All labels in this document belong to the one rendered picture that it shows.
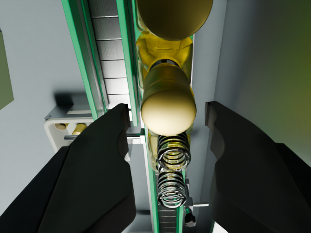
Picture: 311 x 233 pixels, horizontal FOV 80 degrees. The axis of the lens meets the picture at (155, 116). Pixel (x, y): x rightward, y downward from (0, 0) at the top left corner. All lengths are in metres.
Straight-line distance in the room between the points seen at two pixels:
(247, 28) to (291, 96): 0.21
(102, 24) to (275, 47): 0.28
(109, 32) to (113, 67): 0.07
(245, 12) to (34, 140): 0.73
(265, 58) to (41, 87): 0.57
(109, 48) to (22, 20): 0.27
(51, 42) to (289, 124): 0.54
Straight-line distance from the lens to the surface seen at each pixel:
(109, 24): 0.39
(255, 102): 0.29
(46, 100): 0.67
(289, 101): 0.23
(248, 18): 0.41
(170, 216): 0.77
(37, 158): 0.86
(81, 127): 0.62
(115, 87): 0.42
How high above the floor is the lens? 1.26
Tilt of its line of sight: 57 degrees down
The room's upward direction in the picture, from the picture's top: 178 degrees counter-clockwise
